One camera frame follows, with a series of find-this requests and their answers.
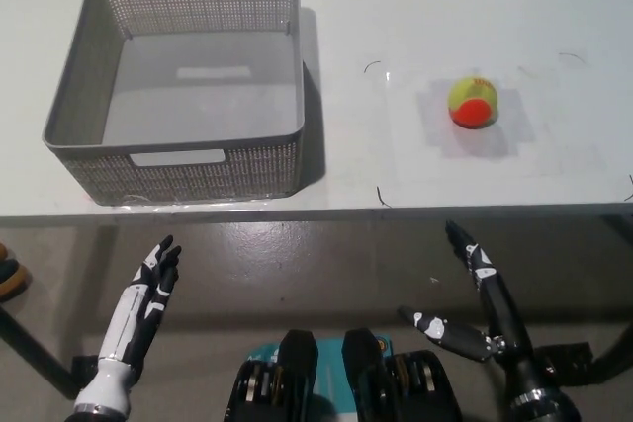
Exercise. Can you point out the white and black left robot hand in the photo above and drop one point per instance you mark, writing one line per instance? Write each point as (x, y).
(129, 323)

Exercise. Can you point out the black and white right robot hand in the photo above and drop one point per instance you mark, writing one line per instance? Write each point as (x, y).
(499, 303)

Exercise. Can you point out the yellow and orange tennis ball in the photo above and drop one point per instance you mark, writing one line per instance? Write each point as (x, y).
(472, 103)

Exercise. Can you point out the brown and black shoe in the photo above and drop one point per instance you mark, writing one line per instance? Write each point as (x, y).
(10, 278)

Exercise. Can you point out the grey perforated plastic basket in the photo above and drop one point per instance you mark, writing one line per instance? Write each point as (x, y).
(198, 172)

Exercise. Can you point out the black and teal robot torso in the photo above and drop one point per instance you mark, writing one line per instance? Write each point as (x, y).
(297, 382)

